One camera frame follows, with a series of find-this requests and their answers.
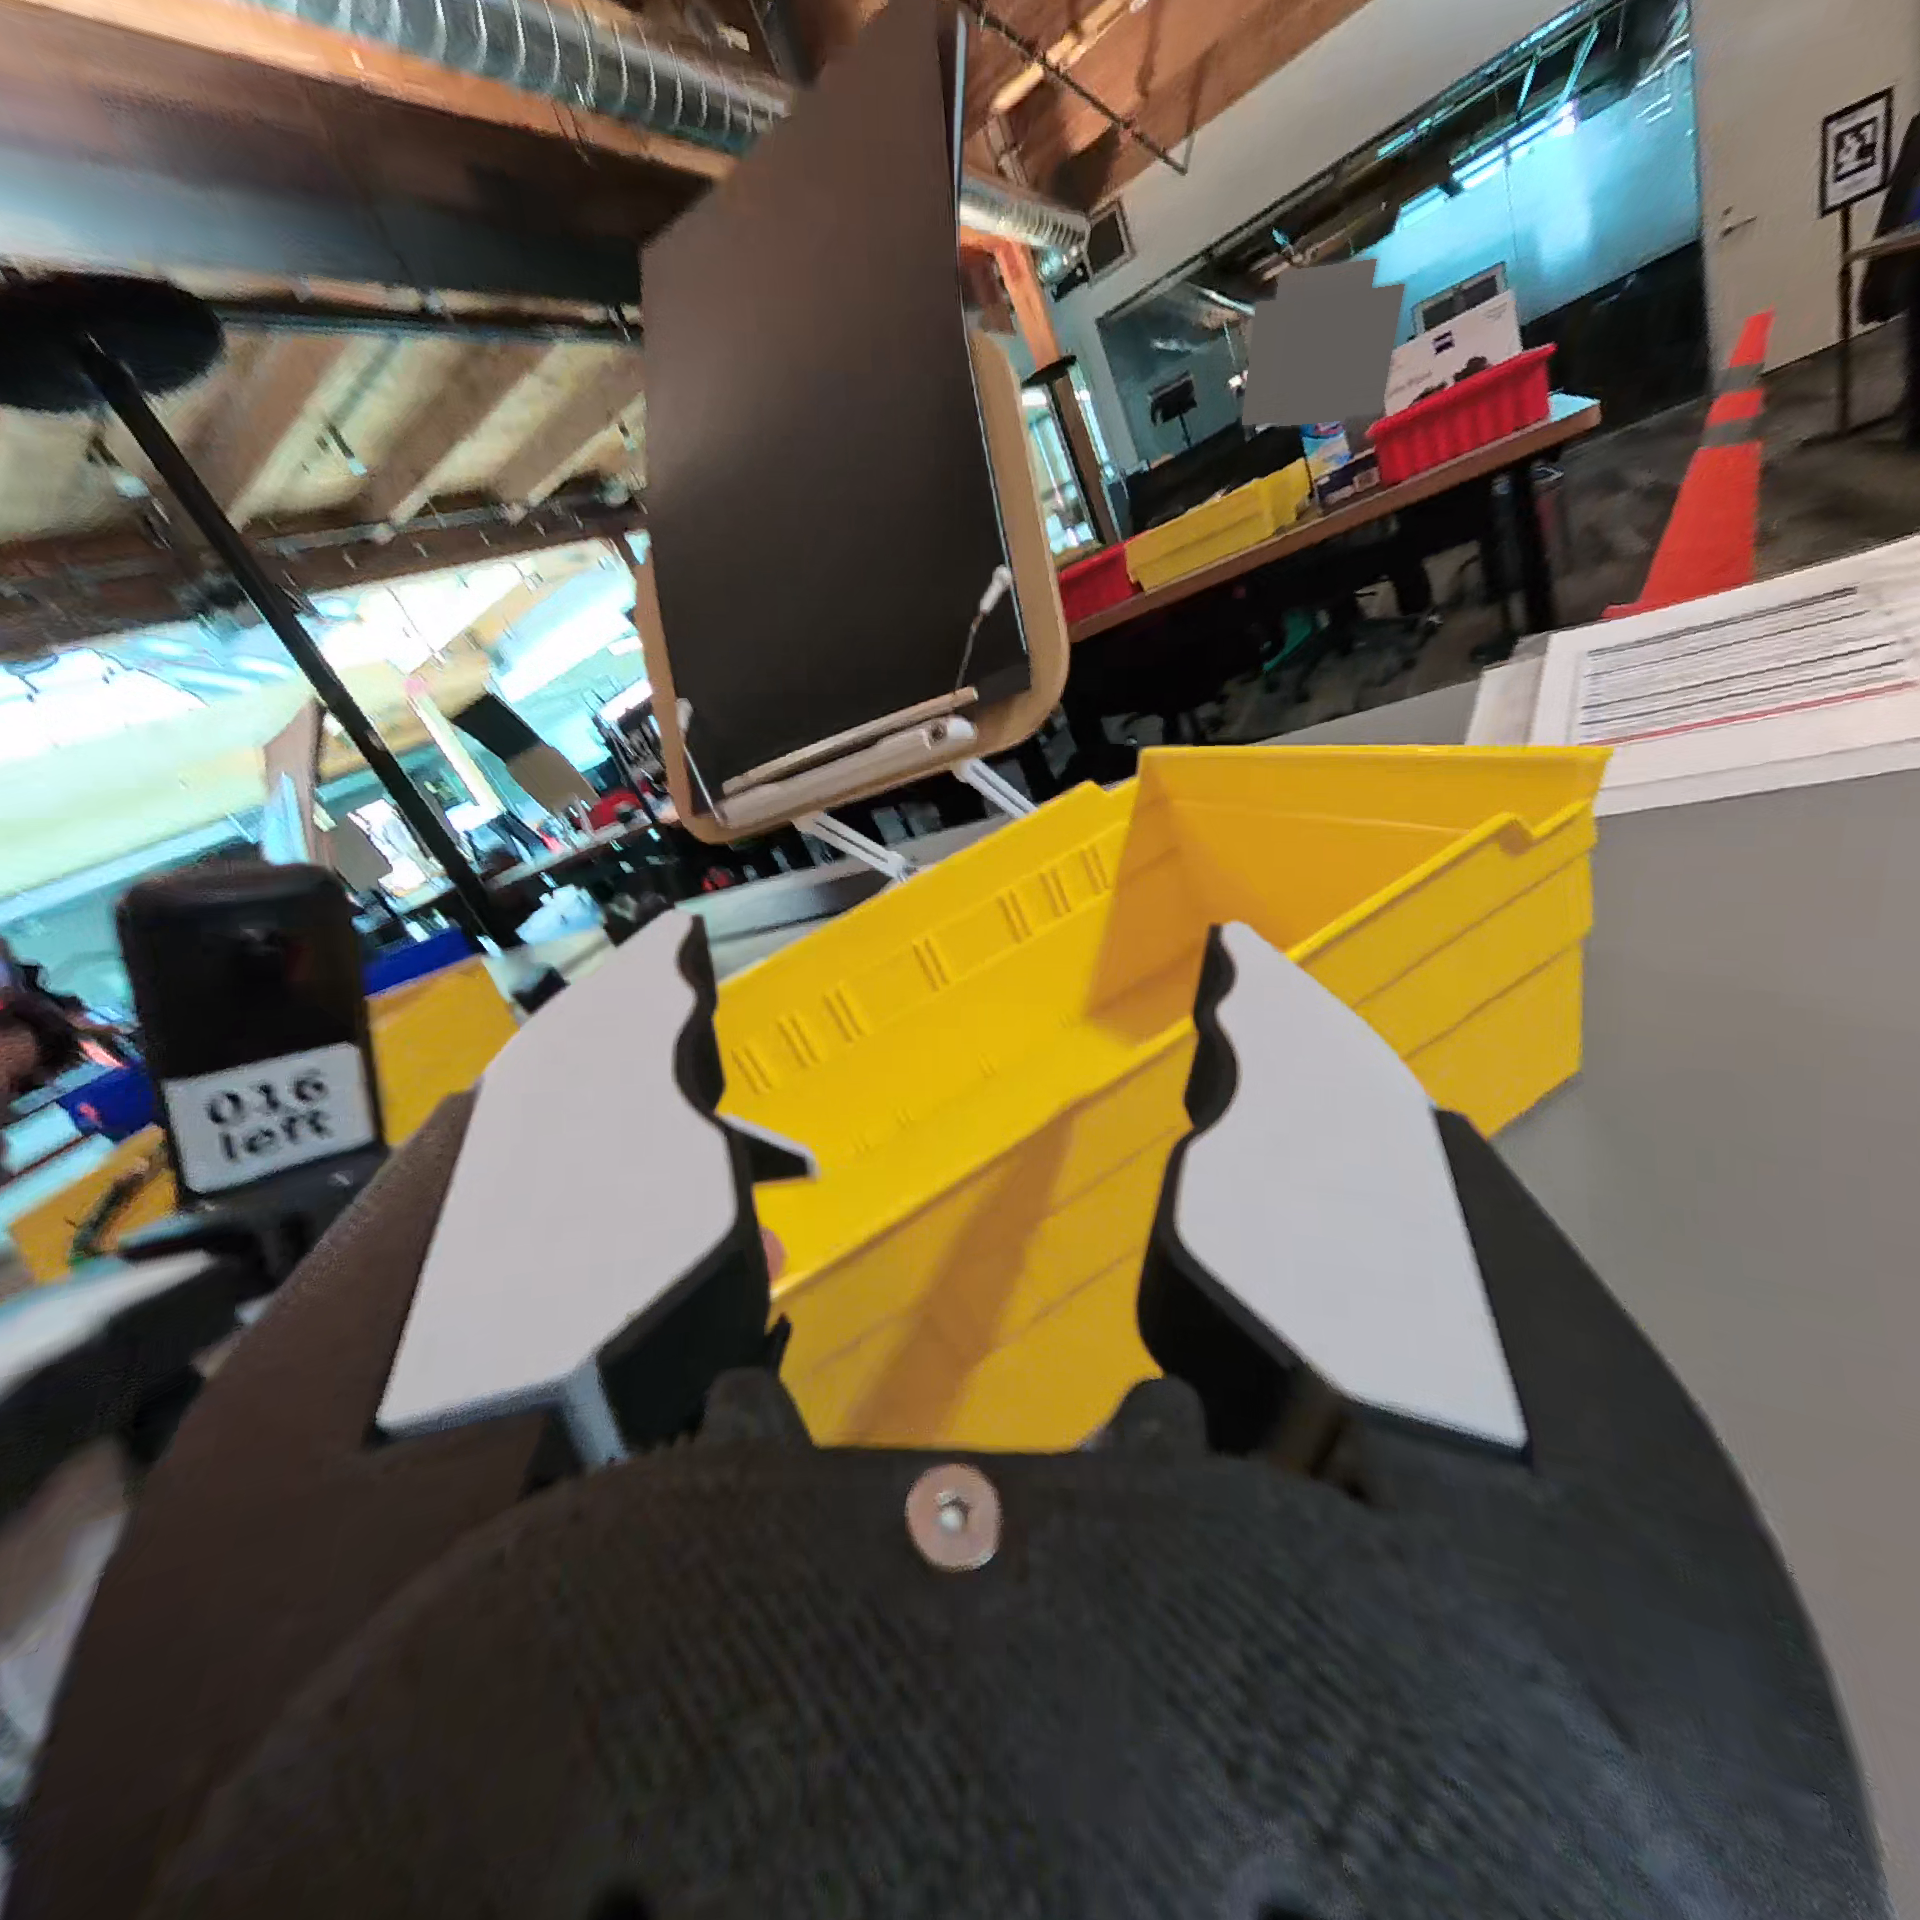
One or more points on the printed paper sheet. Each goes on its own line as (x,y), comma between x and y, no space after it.
(1724,674)

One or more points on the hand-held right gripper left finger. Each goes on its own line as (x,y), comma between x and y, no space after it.
(571,1185)

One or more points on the orange traffic cone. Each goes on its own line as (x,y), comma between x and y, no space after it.
(1710,511)

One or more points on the marker sign on stand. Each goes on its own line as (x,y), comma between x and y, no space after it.
(1857,149)

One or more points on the black support pole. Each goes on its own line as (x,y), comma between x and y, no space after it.
(225,541)

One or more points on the red plastic bin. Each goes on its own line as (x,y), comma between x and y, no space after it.
(1464,427)
(1095,578)

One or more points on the blue plastic bin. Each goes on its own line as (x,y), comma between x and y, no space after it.
(428,963)

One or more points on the wood framed black board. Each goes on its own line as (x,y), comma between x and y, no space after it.
(809,450)

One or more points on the silver spiral duct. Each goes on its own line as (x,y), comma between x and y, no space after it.
(600,61)

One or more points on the yellow plastic bin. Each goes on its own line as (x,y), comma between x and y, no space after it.
(435,1035)
(1049,1049)

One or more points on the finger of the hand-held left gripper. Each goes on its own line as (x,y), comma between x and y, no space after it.
(89,1329)

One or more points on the white cardboard box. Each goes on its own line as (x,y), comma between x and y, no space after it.
(1455,346)

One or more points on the wooden top table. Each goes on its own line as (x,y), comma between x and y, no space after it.
(1350,503)

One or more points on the small yellow bin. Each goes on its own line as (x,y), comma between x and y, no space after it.
(1214,533)

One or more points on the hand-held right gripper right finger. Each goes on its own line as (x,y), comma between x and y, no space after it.
(1335,1215)

